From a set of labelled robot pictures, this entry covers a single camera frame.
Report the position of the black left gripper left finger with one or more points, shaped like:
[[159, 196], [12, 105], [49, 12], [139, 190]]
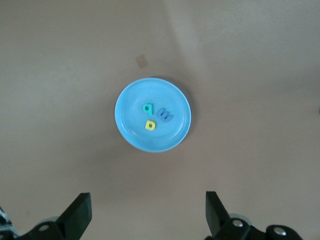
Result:
[[72, 220]]

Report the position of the blue plate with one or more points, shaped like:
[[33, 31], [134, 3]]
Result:
[[170, 135]]

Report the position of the teal foam letter q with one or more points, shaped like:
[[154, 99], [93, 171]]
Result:
[[149, 110]]

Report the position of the yellow foam letter a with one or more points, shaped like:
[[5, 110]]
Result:
[[147, 125]]

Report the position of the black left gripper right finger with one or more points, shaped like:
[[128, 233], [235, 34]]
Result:
[[222, 222]]

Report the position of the blue foam letter m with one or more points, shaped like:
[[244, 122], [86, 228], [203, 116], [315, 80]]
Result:
[[165, 116]]

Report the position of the brown tape patch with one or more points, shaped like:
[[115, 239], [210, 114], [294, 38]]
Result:
[[142, 61]]

